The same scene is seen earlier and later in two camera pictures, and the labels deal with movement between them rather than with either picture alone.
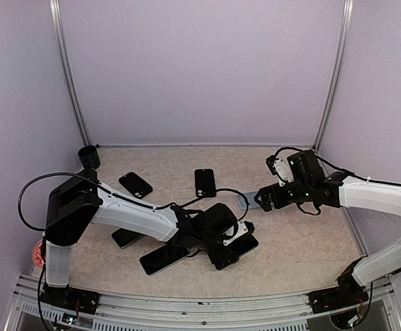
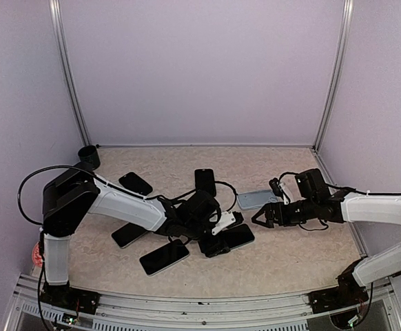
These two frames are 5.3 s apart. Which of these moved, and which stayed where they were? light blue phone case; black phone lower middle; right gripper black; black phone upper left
Moved: right gripper black
Stayed: light blue phone case; black phone upper left; black phone lower middle
